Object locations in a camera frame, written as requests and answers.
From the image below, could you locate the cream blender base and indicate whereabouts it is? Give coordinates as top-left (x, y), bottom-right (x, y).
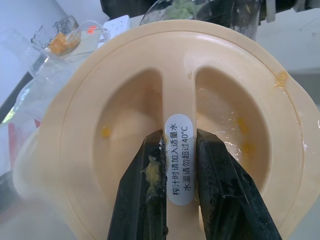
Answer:
top-left (11, 124), bottom-right (76, 226)

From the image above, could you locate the black chair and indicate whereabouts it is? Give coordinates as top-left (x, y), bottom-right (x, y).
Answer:
top-left (99, 0), bottom-right (161, 13)

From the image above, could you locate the clear blender jug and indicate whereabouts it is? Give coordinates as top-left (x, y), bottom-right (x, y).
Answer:
top-left (194, 0), bottom-right (263, 40)

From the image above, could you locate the green cloth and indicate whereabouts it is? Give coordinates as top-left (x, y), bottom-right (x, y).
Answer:
top-left (171, 0), bottom-right (199, 14)

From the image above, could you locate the small glass fruit bowl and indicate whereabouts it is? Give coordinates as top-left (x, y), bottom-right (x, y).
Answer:
top-left (30, 15), bottom-right (82, 58)

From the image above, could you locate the white power strip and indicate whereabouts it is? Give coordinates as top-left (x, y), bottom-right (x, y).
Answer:
top-left (102, 14), bottom-right (131, 43)

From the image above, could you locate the red packet in plastic bag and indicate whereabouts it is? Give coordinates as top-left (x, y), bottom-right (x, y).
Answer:
top-left (6, 118), bottom-right (43, 142)

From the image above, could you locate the cream blender lid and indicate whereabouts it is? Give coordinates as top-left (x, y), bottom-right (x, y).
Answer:
top-left (39, 21), bottom-right (319, 240)

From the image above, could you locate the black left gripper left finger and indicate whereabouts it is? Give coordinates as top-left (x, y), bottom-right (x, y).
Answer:
top-left (107, 128), bottom-right (169, 240)

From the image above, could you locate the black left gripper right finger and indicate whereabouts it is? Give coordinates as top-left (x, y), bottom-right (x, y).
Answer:
top-left (196, 128), bottom-right (282, 240)

